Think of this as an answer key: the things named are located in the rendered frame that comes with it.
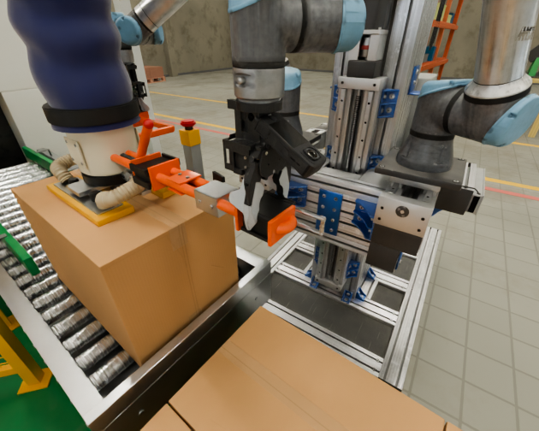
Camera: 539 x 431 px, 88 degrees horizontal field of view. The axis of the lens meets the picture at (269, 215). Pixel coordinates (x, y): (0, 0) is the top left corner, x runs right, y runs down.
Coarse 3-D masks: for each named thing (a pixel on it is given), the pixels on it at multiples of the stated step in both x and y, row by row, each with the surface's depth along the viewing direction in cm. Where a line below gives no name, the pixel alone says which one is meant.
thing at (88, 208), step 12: (72, 180) 83; (60, 192) 83; (72, 192) 82; (96, 192) 77; (72, 204) 78; (84, 204) 76; (96, 204) 76; (120, 204) 76; (96, 216) 72; (108, 216) 72; (120, 216) 75
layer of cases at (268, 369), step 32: (256, 320) 95; (224, 352) 86; (256, 352) 86; (288, 352) 86; (320, 352) 86; (192, 384) 78; (224, 384) 78; (256, 384) 78; (288, 384) 78; (320, 384) 78; (352, 384) 78; (384, 384) 78; (160, 416) 71; (192, 416) 71; (224, 416) 71; (256, 416) 71; (288, 416) 71; (320, 416) 71; (352, 416) 71; (384, 416) 71; (416, 416) 71
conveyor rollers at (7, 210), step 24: (24, 168) 207; (0, 192) 174; (0, 216) 150; (24, 216) 150; (0, 240) 137; (24, 240) 137; (48, 264) 118; (24, 288) 112; (48, 288) 110; (48, 312) 98; (72, 336) 90; (96, 336) 94; (96, 360) 86; (120, 360) 83; (96, 384) 78
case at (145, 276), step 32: (32, 192) 87; (32, 224) 93; (64, 224) 72; (128, 224) 72; (160, 224) 72; (192, 224) 76; (224, 224) 87; (64, 256) 80; (96, 256) 62; (128, 256) 64; (160, 256) 71; (192, 256) 80; (224, 256) 92; (96, 288) 71; (128, 288) 66; (160, 288) 74; (192, 288) 85; (224, 288) 99; (128, 320) 70; (160, 320) 78; (192, 320) 90; (128, 352) 83
